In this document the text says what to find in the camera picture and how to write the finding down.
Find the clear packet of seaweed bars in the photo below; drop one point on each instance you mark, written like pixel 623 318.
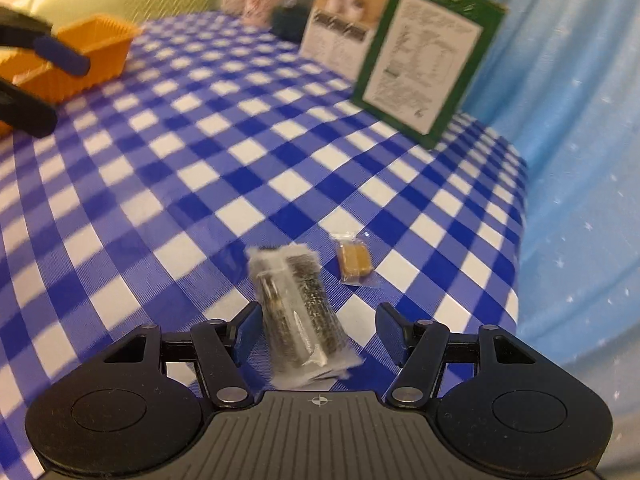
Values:
pixel 300 310

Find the brown candy in clear wrapper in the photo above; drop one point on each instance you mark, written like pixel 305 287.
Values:
pixel 355 260

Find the orange plastic basket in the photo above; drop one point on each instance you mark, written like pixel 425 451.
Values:
pixel 107 52

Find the green striped pillow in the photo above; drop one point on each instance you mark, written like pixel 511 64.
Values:
pixel 170 2

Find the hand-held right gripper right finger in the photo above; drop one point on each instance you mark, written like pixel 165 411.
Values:
pixel 392 332

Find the blue white checkered tablecloth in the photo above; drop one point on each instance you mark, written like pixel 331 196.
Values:
pixel 250 160

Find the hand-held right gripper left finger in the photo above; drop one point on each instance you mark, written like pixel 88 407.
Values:
pixel 246 332

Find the green carton box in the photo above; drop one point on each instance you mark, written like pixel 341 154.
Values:
pixel 425 55

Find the blue star curtain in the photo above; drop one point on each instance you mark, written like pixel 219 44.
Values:
pixel 575 110

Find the pale patterned cup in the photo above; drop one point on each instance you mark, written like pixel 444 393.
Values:
pixel 234 2

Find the white product box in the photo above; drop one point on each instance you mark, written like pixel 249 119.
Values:
pixel 345 15

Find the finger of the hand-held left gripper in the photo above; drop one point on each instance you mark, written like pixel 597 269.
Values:
pixel 30 112
pixel 62 55

